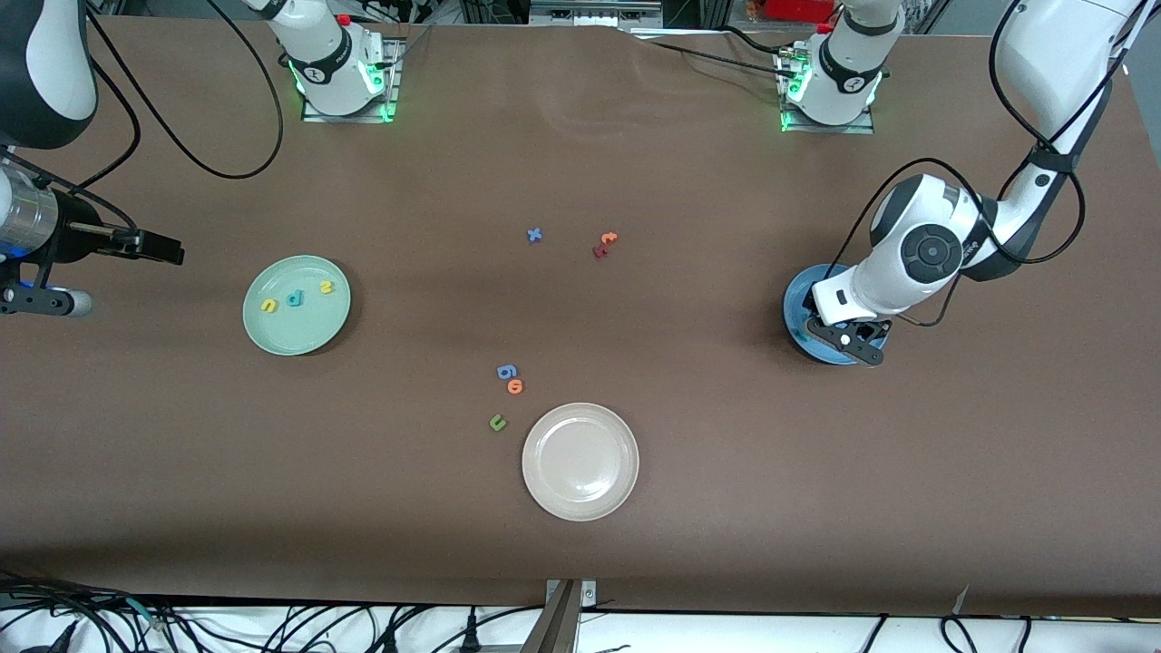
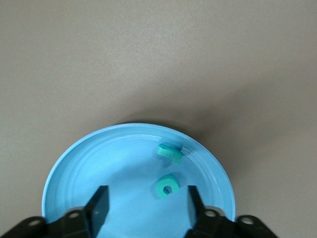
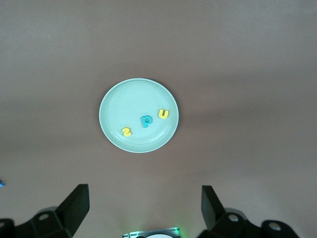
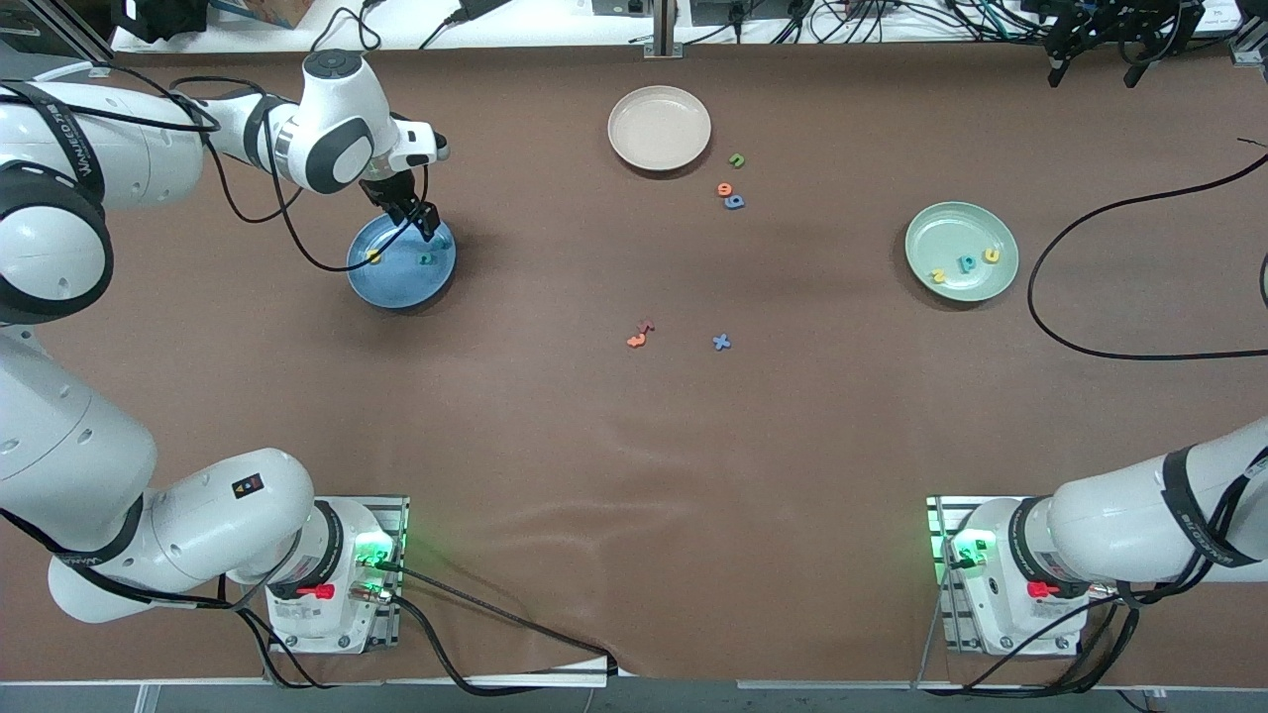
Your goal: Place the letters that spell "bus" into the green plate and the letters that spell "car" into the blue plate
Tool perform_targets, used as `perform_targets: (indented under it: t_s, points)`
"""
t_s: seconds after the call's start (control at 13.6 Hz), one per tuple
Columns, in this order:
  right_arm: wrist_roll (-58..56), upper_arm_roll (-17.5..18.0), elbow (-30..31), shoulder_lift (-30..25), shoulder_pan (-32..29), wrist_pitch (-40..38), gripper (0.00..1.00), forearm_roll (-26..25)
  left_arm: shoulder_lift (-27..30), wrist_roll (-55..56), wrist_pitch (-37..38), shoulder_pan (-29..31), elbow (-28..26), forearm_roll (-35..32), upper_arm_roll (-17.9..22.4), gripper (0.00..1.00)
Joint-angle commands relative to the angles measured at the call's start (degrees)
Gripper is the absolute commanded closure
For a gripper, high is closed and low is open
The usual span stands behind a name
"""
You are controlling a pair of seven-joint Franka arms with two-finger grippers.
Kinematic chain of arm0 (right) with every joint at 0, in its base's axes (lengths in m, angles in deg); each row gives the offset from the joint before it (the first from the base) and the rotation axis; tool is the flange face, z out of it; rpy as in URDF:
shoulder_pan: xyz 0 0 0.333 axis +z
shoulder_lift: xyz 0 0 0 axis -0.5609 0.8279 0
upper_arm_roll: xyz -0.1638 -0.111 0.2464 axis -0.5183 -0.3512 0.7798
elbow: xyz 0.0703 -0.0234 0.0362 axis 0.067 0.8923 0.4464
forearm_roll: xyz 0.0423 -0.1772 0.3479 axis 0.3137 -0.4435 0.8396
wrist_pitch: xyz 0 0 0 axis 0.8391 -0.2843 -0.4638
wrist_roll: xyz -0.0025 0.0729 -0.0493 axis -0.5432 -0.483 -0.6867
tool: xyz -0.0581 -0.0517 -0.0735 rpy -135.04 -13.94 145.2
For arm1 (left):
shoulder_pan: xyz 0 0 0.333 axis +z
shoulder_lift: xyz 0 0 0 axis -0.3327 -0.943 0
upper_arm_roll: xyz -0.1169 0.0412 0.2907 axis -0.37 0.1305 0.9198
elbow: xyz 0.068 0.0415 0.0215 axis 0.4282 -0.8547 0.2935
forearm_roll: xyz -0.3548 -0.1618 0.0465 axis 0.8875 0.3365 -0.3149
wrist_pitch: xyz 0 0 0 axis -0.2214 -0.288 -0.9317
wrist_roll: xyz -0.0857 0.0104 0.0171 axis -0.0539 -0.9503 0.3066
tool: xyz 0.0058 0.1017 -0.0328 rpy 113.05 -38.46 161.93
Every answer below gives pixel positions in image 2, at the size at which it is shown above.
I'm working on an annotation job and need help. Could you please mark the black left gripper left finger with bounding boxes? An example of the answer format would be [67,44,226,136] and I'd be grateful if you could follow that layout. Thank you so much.
[0,185,110,238]

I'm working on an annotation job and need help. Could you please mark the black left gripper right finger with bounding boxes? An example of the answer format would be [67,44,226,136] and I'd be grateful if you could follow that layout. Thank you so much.
[185,185,278,238]

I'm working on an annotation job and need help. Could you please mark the teal letter c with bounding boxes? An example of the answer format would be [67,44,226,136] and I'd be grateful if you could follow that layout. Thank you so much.
[155,174,179,200]

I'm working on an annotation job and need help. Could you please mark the teal letter r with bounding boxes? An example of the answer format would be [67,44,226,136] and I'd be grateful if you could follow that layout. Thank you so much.
[157,143,183,165]

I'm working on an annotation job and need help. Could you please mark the blue plate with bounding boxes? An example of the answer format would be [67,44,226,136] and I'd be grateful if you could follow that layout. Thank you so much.
[41,123,236,238]

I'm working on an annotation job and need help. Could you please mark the brown table cover sheet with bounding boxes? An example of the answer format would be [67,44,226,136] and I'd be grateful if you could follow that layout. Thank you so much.
[0,0,317,238]

